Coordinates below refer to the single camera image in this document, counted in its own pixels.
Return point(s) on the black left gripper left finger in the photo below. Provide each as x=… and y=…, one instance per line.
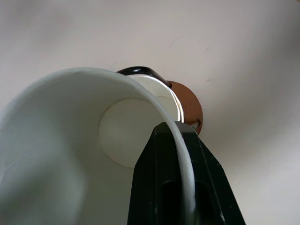
x=154, y=175

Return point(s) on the brown paper cup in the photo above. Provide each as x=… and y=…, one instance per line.
x=58, y=140
x=159, y=91

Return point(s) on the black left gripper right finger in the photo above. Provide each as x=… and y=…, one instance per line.
x=211, y=182

